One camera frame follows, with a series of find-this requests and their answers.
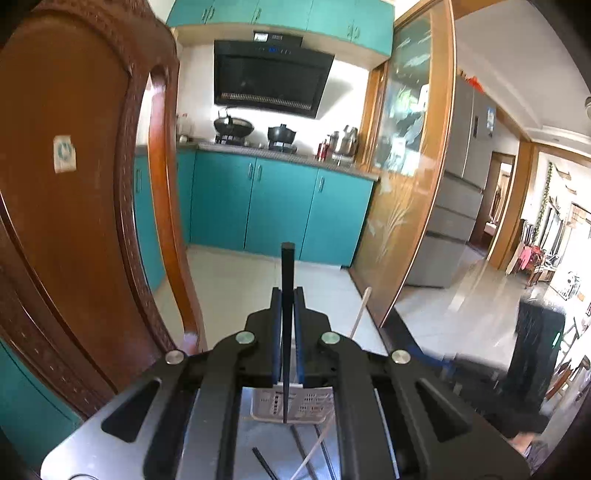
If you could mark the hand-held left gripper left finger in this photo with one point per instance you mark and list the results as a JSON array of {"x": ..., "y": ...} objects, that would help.
[{"x": 276, "y": 332}]

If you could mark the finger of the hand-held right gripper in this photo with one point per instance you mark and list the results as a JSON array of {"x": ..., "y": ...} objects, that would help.
[{"x": 443, "y": 367}]

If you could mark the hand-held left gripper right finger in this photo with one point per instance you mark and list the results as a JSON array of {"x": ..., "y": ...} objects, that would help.
[{"x": 299, "y": 332}]

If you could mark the black chopstick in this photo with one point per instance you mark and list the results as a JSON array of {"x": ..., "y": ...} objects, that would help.
[
  {"x": 325, "y": 454},
  {"x": 302, "y": 450},
  {"x": 288, "y": 277},
  {"x": 264, "y": 462}
]

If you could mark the white chopstick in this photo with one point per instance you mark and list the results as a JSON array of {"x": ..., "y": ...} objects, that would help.
[{"x": 361, "y": 314}]

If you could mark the grey slotted utensil holder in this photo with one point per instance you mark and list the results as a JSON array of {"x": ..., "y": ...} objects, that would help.
[{"x": 268, "y": 404}]

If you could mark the light blue tablecloth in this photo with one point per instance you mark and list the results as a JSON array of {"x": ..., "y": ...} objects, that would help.
[{"x": 268, "y": 436}]

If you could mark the teal base cabinets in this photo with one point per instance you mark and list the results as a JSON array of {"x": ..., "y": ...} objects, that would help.
[{"x": 277, "y": 207}]

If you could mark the grey kitchen countertop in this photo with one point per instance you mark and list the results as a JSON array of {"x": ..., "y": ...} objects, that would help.
[{"x": 286, "y": 159}]

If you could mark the wood-framed glass sliding door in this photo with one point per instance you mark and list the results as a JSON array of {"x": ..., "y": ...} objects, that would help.
[{"x": 401, "y": 184}]

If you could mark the silver refrigerator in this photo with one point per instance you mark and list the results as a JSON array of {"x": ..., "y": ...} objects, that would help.
[{"x": 457, "y": 184}]

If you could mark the red bottle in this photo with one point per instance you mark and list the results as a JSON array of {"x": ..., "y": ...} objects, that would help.
[{"x": 322, "y": 150}]

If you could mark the gas stove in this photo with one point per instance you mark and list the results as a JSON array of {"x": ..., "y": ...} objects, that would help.
[{"x": 256, "y": 144}]

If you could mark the black cooking pot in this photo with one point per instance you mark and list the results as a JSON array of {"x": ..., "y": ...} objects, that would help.
[{"x": 281, "y": 134}]

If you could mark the steel kettle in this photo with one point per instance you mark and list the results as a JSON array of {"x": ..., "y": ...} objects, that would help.
[{"x": 348, "y": 138}]

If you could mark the black wok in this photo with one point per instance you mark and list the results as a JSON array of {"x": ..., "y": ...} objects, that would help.
[{"x": 233, "y": 124}]

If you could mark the clear plastic bottle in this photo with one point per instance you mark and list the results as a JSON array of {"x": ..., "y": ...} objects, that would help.
[{"x": 184, "y": 127}]

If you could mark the carved wooden chair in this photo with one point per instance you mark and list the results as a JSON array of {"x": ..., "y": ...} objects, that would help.
[{"x": 69, "y": 230}]

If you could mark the black range hood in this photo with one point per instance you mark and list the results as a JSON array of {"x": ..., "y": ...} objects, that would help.
[{"x": 272, "y": 78}]

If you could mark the white chair sticker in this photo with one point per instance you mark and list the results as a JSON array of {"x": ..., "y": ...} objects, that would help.
[{"x": 64, "y": 153}]

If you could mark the wooden doorway frame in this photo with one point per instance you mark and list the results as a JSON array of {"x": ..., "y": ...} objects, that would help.
[{"x": 505, "y": 207}]

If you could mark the teal wall cabinets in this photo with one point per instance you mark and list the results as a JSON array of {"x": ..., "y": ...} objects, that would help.
[{"x": 286, "y": 16}]

